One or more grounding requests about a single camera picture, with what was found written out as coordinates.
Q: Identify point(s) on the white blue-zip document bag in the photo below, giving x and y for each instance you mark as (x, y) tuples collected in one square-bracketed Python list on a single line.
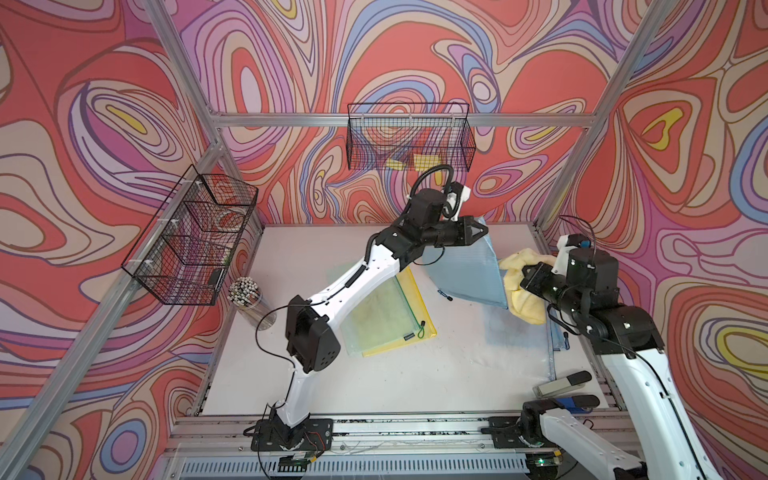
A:
[(515, 346)]

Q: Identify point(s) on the black wire basket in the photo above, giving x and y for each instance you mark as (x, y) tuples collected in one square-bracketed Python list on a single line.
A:
[(377, 131), (183, 256)]

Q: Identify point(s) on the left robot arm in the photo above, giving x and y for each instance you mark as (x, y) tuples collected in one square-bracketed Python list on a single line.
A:
[(312, 324)]

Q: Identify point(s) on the blue document bag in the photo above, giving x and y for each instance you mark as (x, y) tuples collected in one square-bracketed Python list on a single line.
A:
[(469, 272)]

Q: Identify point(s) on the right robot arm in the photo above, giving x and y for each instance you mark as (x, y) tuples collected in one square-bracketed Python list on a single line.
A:
[(630, 346)]

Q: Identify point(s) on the clear pencil holder cup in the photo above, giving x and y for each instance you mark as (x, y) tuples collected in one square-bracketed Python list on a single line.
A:
[(247, 296)]

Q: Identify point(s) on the green zip document bag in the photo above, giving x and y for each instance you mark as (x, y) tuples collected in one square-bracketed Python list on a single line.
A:
[(378, 318)]

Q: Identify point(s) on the black wire basket left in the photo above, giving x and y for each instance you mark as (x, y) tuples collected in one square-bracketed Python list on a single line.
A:
[(183, 256)]

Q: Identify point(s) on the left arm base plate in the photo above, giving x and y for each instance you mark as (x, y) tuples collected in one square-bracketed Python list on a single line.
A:
[(273, 435)]

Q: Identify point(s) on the grey stapler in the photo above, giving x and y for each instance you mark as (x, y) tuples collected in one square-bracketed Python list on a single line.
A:
[(566, 391)]

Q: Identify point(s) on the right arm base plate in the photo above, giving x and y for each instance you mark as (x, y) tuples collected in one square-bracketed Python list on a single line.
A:
[(514, 432)]

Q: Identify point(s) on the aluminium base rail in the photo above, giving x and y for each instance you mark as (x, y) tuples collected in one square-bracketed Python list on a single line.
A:
[(365, 446)]

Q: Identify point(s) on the yellow sponge in basket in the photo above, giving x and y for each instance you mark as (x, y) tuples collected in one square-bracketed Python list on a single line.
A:
[(415, 162)]

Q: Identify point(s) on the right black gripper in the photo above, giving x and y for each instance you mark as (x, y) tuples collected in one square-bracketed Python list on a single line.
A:
[(531, 280)]

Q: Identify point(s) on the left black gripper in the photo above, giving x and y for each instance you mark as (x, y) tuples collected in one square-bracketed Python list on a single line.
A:
[(460, 231)]

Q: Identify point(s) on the yellow document bag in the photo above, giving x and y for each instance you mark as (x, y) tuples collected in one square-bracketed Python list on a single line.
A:
[(408, 324)]

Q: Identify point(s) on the yellow wiping cloth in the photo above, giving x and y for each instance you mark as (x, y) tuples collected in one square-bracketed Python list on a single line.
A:
[(521, 303)]

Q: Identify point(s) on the black wire basket back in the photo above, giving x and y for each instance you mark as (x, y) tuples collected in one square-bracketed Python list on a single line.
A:
[(377, 131)]

